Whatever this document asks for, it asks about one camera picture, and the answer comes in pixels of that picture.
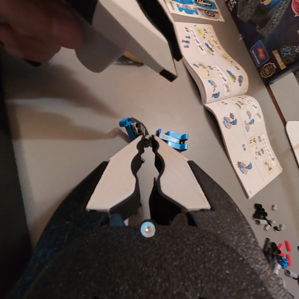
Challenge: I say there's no grey desk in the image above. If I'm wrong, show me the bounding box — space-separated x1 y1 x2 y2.
3 0 299 299

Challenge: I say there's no open instruction booklet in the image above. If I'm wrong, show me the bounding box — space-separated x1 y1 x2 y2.
174 22 283 199

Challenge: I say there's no blue yellow brick vehicle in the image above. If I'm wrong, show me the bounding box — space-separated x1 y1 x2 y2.
113 51 144 67

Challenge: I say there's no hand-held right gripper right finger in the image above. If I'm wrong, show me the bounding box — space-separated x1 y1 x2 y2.
149 135 211 213

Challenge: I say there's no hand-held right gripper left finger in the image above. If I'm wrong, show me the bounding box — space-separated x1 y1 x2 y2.
85 135 145 215

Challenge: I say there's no dark blue toy kit box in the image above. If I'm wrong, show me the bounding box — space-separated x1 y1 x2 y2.
224 0 299 84

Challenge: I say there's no person's left hand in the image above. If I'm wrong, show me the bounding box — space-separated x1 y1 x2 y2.
0 0 83 64

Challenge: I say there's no pile of small brick parts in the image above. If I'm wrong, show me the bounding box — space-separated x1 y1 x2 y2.
252 203 299 281

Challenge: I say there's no white stand base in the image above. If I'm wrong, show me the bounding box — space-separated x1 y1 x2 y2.
286 121 299 164

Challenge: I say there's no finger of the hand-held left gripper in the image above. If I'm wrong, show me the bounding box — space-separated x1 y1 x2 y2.
93 0 183 83

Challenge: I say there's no blue sticker sheet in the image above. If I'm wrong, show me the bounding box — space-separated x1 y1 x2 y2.
164 0 225 22

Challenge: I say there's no blue beams black axle assembly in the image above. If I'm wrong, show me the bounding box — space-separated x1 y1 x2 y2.
156 128 189 151

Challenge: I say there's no blue grey brick assembly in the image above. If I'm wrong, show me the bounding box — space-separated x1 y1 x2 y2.
119 117 151 148

